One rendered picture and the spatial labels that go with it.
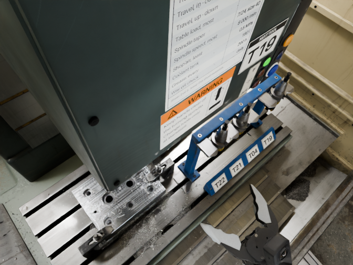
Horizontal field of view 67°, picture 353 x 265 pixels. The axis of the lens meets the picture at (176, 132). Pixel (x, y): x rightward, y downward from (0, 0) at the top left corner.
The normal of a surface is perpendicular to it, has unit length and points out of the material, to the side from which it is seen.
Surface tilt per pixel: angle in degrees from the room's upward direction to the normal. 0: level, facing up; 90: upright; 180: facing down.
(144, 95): 90
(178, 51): 90
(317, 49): 90
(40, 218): 0
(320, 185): 17
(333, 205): 0
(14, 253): 24
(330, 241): 0
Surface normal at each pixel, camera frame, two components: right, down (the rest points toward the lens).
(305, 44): -0.75, 0.54
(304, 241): 0.07, -0.51
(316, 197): -0.14, -0.68
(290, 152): -0.25, -0.23
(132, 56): 0.66, 0.67
